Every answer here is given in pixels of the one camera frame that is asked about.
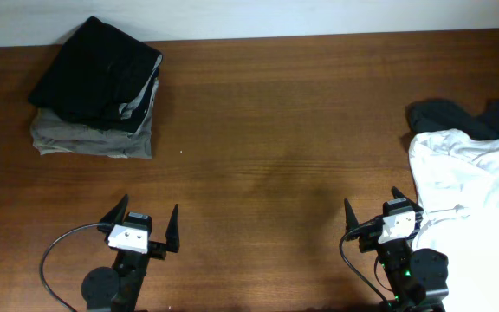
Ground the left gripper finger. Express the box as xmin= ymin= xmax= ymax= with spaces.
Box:
xmin=100 ymin=194 xmax=129 ymax=224
xmin=165 ymin=204 xmax=180 ymax=253

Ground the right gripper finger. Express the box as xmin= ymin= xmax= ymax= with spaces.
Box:
xmin=344 ymin=198 xmax=360 ymax=234
xmin=391 ymin=186 xmax=424 ymax=213

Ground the white t-shirt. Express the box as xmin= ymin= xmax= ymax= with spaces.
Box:
xmin=409 ymin=129 xmax=499 ymax=312

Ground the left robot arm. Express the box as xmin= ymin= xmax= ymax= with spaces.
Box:
xmin=81 ymin=195 xmax=180 ymax=312

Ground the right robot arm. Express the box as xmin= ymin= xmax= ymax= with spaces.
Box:
xmin=339 ymin=187 xmax=449 ymax=312

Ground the grey folded garment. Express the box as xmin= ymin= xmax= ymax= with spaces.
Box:
xmin=30 ymin=79 xmax=159 ymax=159

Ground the dark crumpled garment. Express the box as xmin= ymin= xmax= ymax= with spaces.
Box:
xmin=405 ymin=99 xmax=499 ymax=140

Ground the black folded garment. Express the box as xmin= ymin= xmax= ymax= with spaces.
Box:
xmin=28 ymin=16 xmax=162 ymax=133

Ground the left black cable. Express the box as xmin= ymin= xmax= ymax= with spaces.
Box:
xmin=38 ymin=222 xmax=103 ymax=312

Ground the black cable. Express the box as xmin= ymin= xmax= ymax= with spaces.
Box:
xmin=38 ymin=222 xmax=103 ymax=312
xmin=338 ymin=220 xmax=393 ymax=309

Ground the right black cable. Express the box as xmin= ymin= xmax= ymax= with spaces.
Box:
xmin=338 ymin=220 xmax=393 ymax=309

